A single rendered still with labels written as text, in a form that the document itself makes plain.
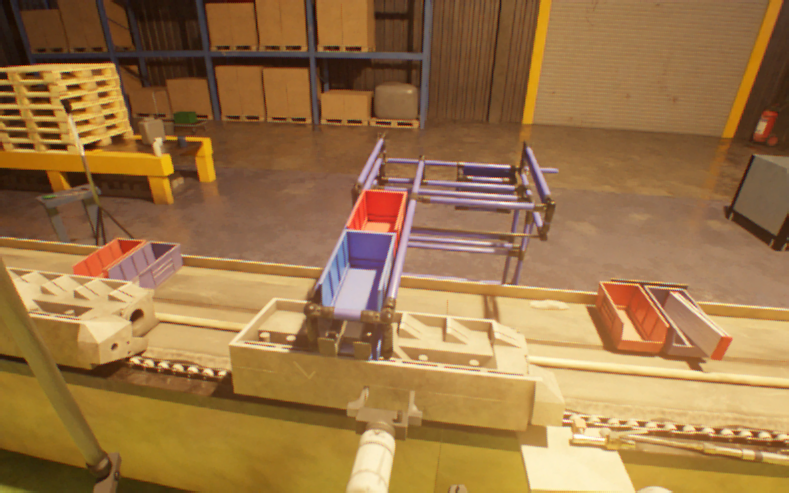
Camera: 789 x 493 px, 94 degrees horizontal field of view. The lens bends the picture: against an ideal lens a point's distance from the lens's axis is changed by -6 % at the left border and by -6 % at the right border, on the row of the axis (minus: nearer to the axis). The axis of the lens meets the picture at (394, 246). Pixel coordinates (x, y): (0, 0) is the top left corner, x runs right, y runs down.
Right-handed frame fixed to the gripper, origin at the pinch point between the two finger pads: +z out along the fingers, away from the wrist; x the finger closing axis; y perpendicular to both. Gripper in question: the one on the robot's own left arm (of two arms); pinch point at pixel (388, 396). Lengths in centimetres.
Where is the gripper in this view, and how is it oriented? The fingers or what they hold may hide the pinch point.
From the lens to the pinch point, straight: 118.1
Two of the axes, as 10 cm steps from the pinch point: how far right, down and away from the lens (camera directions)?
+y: 0.4, -9.5, -3.1
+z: 1.3, -3.0, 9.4
